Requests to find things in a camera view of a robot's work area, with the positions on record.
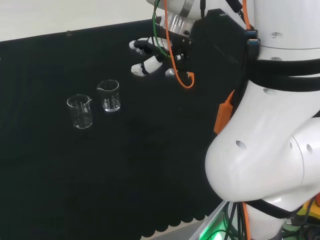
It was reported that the orange base cable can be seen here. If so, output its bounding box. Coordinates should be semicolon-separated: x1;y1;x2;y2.
241;202;252;240

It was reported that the green wrist cable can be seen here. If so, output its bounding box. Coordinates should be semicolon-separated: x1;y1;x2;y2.
151;0;173;60

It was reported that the orange wrist cable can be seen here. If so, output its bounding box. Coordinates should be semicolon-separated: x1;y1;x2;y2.
163;0;195;89

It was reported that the yellow stop button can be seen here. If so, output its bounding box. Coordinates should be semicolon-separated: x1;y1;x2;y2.
297;194;320;221

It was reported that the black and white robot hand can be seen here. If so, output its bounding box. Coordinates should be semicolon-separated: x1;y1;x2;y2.
128;31;194;78

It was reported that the clear glass beaker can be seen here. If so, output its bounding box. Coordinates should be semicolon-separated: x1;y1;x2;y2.
66;94;94;130
96;79;122;113

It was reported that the black bench cloth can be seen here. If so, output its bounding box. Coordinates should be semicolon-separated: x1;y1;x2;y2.
0;18;251;240

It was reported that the orange connector block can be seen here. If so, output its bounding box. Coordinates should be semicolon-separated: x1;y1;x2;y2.
213;89;236;135

